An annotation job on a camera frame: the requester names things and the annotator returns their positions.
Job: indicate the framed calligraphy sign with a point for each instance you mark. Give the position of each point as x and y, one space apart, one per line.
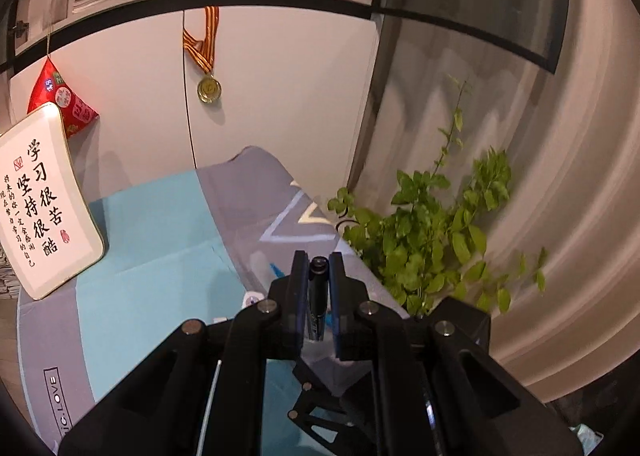
45 201

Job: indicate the red hanging pouch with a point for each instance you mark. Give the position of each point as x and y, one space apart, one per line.
65 106

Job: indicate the blue pen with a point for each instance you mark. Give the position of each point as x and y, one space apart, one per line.
275 270

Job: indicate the gold medal with striped ribbon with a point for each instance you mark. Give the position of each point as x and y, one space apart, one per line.
209 89

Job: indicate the black marker pen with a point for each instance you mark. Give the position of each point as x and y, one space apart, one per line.
318 301

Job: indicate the white bookshelf cabinet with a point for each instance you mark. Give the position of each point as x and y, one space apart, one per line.
275 86

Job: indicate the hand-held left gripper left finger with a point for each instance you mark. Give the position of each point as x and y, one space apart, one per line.
295 296

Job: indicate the tall pile of papers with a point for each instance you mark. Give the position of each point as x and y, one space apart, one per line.
7 276

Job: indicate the green potted plant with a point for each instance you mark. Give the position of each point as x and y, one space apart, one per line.
425 246

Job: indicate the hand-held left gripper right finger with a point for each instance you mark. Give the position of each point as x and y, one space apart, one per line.
337 296

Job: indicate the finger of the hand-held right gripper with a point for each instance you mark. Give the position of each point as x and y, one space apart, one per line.
325 411

